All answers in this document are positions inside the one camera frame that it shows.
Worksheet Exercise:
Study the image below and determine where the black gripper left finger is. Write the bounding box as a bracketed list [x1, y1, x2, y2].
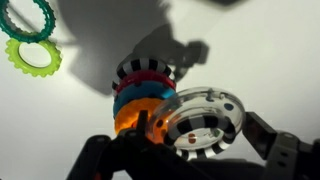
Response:
[65, 109, 218, 180]

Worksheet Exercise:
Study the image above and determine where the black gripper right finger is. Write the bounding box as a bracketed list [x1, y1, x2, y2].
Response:
[241, 111, 320, 180]

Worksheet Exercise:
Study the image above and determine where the black white striped ring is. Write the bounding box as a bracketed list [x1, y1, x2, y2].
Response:
[164, 114, 237, 162]

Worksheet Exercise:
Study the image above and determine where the clear plastic ring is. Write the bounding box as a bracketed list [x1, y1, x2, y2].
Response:
[147, 86, 247, 162]

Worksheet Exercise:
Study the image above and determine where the orange bumpy ring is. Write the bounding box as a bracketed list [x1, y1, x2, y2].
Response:
[113, 97, 174, 145]

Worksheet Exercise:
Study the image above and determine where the blue ring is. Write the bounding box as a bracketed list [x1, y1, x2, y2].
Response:
[112, 80, 178, 118]

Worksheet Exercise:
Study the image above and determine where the red ring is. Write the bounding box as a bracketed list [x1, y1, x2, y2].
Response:
[114, 69, 177, 96]

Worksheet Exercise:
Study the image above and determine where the colourful ring stacker toy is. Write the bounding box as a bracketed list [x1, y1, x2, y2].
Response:
[111, 57, 177, 98]

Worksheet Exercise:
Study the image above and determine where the lime green toothed ring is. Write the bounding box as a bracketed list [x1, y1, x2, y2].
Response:
[4, 37, 64, 79]

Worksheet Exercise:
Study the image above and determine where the teal green ring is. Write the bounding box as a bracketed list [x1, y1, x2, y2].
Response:
[0, 0, 57, 44]

